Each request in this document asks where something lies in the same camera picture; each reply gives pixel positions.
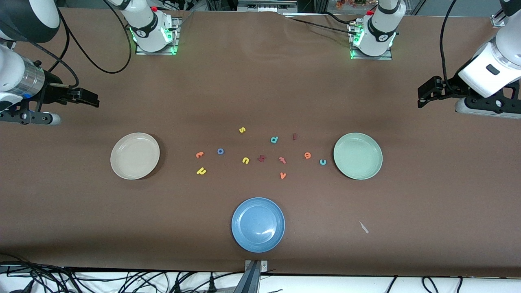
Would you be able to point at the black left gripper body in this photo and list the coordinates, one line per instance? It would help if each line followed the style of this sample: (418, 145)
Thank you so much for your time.
(451, 89)

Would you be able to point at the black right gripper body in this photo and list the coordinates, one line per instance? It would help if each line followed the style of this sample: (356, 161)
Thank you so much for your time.
(52, 91)

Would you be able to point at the yellow foam letter h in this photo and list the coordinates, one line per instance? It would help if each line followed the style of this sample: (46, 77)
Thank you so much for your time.
(199, 171)

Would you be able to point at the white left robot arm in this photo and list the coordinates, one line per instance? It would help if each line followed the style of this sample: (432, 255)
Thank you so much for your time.
(380, 32)

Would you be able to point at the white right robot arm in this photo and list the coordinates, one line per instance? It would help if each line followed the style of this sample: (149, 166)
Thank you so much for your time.
(148, 28)

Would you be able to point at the beige round plate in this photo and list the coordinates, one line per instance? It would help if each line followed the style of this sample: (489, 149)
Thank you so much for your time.
(135, 156)

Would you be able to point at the green round plate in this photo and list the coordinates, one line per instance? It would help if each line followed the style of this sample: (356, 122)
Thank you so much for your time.
(358, 156)

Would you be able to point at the orange artificial flowers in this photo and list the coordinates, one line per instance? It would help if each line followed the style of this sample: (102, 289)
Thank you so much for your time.
(350, 3)

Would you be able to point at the white paper scrap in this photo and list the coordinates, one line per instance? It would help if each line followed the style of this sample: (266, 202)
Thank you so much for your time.
(363, 227)

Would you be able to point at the brown paper table cover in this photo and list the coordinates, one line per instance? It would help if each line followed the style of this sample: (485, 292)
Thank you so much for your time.
(260, 81)

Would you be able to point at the maroon foam letter k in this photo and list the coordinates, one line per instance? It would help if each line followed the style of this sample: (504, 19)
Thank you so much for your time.
(261, 158)

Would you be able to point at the grey metal equipment box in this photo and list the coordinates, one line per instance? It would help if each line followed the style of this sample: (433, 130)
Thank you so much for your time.
(266, 6)

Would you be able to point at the black power plug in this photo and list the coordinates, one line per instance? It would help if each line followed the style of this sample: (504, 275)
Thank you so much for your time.
(178, 287)
(211, 285)

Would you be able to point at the blue round plate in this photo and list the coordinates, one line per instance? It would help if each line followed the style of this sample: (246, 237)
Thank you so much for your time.
(258, 225)

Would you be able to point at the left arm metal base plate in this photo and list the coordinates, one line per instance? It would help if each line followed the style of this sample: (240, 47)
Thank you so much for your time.
(368, 57)

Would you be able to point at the aluminium frame profile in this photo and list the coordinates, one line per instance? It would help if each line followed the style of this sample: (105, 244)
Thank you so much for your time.
(497, 19)

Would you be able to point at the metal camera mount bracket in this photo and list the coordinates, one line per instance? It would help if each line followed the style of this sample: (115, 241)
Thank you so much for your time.
(254, 280)

